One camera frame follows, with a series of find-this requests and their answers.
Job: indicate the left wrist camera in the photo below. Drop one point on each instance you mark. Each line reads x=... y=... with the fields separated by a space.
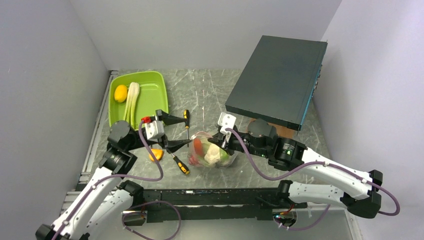
x=151 y=128

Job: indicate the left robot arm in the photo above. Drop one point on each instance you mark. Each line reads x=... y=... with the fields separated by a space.
x=111 y=189

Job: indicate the yellow lemon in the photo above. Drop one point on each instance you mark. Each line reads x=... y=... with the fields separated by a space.
x=120 y=93

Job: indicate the clear zip top bag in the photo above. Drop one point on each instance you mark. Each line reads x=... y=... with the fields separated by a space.
x=204 y=137

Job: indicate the black yellow screwdriver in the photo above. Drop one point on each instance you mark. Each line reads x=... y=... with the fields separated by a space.
x=181 y=166
x=186 y=115

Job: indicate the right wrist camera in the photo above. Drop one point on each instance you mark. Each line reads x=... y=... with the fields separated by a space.
x=224 y=122

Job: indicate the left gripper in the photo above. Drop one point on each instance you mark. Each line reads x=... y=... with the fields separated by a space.
x=171 y=145

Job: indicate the wooden block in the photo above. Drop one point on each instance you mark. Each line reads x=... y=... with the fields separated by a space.
x=281 y=129

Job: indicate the red tomato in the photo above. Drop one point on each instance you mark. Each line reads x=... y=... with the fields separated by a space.
x=193 y=160

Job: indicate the orange tape measure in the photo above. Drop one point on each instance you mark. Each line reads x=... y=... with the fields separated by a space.
x=156 y=154

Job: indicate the celery stalk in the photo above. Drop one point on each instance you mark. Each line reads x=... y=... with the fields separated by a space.
x=131 y=101

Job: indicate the orange carrot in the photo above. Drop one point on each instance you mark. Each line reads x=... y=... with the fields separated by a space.
x=198 y=147

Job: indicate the green cabbage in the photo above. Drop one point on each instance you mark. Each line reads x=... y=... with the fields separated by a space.
x=224 y=157

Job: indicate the aluminium frame rail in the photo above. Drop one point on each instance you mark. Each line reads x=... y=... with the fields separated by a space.
x=96 y=136

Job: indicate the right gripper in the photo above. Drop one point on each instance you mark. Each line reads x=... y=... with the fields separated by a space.
x=221 y=140

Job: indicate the green plastic tray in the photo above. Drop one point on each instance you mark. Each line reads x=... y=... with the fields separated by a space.
x=152 y=96

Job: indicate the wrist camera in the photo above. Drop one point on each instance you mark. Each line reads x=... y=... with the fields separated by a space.
x=151 y=128
x=224 y=122

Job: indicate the white cauliflower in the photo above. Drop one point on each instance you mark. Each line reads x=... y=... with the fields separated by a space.
x=212 y=154

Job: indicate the dark grey box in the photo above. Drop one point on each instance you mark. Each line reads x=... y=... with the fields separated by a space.
x=278 y=82

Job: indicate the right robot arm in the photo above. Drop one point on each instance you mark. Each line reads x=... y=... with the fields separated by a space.
x=354 y=190

